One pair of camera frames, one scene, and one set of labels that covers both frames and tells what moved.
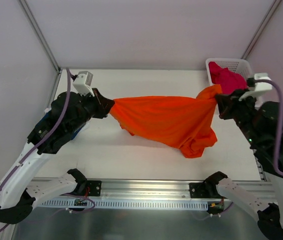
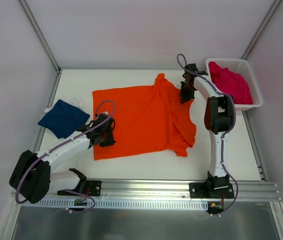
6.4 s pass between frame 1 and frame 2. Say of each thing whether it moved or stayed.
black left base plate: stayed
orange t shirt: moved
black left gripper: moved
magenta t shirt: stayed
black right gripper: moved
